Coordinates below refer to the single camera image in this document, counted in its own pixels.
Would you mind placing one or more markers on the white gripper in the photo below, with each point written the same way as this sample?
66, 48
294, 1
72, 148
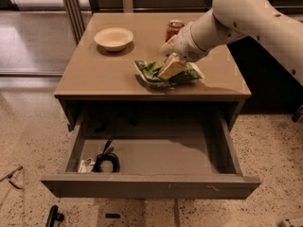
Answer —
186, 45

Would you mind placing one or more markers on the green jalapeno chip bag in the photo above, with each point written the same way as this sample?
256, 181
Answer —
148, 71

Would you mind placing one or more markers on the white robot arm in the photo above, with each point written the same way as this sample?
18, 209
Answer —
232, 20

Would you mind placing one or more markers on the grey cabinet with counter top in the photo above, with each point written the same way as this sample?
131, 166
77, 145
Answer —
94, 74

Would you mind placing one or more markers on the open grey top drawer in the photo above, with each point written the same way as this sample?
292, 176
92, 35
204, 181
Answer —
184, 155

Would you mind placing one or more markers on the orange soda can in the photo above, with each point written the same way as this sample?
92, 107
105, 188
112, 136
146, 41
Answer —
173, 27

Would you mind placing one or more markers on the white paper bowl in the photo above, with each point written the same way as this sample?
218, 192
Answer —
114, 39

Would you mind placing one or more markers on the small white packet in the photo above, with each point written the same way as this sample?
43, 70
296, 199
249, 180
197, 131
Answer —
86, 165

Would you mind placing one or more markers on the black tool on floor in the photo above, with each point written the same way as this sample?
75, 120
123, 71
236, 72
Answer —
53, 216

